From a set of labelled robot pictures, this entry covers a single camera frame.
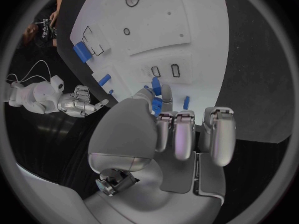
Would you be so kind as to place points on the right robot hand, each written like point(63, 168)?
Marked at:
point(77, 101)

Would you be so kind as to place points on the blue plug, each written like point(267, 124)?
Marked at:
point(156, 86)
point(186, 102)

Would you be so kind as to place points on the person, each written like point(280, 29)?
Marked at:
point(45, 28)

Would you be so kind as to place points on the blue cylinder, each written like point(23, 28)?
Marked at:
point(104, 79)

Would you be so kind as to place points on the blue gear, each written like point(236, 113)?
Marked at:
point(157, 106)

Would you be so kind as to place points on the small blue peg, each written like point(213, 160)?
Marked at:
point(111, 91)

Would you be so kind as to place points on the blue block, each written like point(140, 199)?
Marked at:
point(82, 51)

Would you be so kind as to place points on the white task board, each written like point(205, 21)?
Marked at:
point(154, 41)

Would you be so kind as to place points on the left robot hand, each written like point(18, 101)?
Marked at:
point(130, 127)

